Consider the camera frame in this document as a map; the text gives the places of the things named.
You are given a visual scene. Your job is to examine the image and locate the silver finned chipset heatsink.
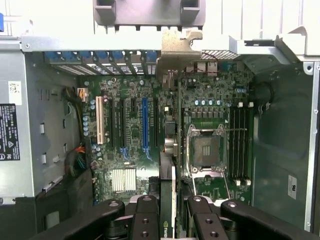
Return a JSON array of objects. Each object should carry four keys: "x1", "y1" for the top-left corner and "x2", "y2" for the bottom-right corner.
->
[{"x1": 111, "y1": 168, "x2": 138, "y2": 194}]

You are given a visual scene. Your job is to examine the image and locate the black open PC case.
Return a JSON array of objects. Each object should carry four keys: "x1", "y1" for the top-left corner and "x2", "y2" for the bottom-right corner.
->
[{"x1": 0, "y1": 18, "x2": 320, "y2": 236}]

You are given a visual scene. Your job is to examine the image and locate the blue expansion slot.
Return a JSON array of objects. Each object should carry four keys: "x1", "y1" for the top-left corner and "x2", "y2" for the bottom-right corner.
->
[{"x1": 141, "y1": 97, "x2": 150, "y2": 151}]

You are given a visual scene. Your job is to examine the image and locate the green motherboard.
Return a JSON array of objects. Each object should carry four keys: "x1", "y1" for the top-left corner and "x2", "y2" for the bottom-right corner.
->
[{"x1": 79, "y1": 59, "x2": 255, "y2": 208}]

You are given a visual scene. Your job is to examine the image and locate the long black expansion slot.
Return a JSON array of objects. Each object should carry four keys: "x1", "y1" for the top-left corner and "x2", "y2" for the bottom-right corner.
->
[
  {"x1": 152, "y1": 96, "x2": 159, "y2": 149},
  {"x1": 119, "y1": 98, "x2": 126, "y2": 148},
  {"x1": 109, "y1": 98, "x2": 116, "y2": 148}
]

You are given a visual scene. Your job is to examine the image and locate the grey power supply black label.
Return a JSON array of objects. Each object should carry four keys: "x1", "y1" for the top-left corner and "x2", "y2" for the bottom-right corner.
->
[{"x1": 0, "y1": 41, "x2": 36, "y2": 206}]

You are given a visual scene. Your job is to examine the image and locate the white expansion slot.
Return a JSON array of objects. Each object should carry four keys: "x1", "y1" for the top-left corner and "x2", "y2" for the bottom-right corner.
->
[{"x1": 95, "y1": 96, "x2": 105, "y2": 145}]

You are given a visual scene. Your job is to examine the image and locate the grey plastic parts rack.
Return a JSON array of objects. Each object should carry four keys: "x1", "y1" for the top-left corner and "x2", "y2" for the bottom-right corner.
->
[{"x1": 92, "y1": 0, "x2": 206, "y2": 32}]

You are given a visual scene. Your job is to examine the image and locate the CPU socket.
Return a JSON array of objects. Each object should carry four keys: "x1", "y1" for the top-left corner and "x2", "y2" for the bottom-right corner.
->
[{"x1": 186, "y1": 122, "x2": 230, "y2": 174}]

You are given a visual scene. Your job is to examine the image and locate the black sleeved power wires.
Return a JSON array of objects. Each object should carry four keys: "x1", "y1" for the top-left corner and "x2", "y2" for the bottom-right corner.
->
[{"x1": 62, "y1": 86, "x2": 88, "y2": 177}]

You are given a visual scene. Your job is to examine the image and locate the black RAM slot white clips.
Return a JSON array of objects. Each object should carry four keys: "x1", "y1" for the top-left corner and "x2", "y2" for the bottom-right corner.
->
[
  {"x1": 245, "y1": 101, "x2": 254, "y2": 186},
  {"x1": 234, "y1": 101, "x2": 243, "y2": 186}
]

